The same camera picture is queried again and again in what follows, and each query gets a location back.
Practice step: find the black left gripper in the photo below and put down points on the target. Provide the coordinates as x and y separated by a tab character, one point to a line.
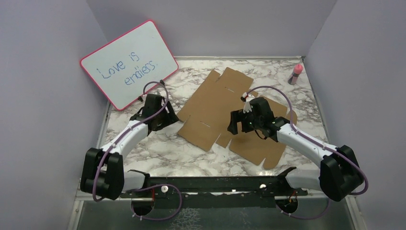
171	117

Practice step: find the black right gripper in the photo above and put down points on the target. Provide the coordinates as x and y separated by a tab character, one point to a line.
237	116

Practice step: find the brown cardboard box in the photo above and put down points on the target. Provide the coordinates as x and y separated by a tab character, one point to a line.
206	116

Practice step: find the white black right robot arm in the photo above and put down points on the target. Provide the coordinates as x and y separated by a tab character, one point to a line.
338	173

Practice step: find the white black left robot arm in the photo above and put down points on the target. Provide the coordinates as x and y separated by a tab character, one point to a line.
103	175

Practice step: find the pink framed whiteboard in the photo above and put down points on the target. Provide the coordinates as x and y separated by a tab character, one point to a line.
130	65

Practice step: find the pink capped marker bottle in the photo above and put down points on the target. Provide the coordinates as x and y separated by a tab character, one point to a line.
295	74

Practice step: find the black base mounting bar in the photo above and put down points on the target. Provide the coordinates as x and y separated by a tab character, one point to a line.
214	192

